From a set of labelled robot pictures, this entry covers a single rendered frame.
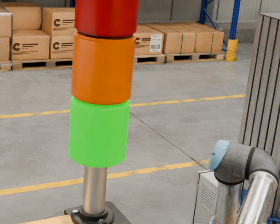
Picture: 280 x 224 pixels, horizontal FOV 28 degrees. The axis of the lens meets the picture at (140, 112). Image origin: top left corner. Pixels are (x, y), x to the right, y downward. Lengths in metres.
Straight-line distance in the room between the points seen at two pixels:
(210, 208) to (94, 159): 2.21
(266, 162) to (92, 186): 1.44
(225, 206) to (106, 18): 1.71
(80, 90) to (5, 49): 8.00
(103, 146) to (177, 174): 5.05
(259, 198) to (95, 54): 1.40
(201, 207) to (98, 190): 2.24
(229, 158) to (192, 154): 4.09
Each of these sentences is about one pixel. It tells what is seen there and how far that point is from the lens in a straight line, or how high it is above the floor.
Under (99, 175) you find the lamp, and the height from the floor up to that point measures 2.15.
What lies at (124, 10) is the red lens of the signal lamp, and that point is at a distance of 0.43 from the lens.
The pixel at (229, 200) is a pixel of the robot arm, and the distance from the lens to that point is 2.07.
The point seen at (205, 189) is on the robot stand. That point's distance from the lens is 2.66.
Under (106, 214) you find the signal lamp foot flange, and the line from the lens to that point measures 0.51.
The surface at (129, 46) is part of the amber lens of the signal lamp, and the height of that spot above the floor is 2.26.
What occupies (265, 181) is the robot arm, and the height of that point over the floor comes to 1.59.
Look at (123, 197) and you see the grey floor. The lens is 4.99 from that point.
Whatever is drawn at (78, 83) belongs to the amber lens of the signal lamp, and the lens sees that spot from 0.45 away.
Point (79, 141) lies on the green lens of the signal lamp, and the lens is 0.46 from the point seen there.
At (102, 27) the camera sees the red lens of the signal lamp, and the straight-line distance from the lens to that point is 0.43.
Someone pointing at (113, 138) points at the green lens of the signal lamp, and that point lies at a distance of 0.46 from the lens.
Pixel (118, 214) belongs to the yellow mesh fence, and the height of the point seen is 2.10.
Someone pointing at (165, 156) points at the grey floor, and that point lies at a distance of 5.87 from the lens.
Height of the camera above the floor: 2.36
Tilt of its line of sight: 19 degrees down
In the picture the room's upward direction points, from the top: 5 degrees clockwise
